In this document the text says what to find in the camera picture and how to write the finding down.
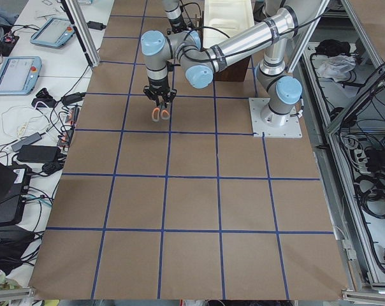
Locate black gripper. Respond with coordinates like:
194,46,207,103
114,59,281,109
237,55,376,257
143,85,177,107

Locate grey scissors with orange handles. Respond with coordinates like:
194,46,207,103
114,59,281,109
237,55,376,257
151,102,170,122

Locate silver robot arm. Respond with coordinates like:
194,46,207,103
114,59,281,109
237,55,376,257
141,1,319,126
161,0,197,35

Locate dark wooden drawer cabinet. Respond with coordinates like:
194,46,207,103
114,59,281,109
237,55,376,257
214,57,251,82

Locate black power adapter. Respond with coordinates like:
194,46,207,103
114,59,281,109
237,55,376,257
87,20,106,31

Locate white foam tray box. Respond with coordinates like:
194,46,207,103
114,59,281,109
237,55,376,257
203,0,254,37

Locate far teach pendant tablet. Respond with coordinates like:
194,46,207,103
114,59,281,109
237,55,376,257
30,17,74,48

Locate teach pendant tablet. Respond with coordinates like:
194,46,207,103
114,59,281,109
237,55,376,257
30,17,74,48
0,56,42,96

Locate black power brick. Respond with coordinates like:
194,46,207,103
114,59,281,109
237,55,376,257
17,145,61,163

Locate near teach pendant tablet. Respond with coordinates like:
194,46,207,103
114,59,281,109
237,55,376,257
0,56,42,96

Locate black laptop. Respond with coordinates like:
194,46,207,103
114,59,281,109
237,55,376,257
0,163,31,226

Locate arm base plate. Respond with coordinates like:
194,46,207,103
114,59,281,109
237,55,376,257
249,98,303,139

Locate aluminium frame post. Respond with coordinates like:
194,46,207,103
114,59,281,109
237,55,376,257
61,0,100,69

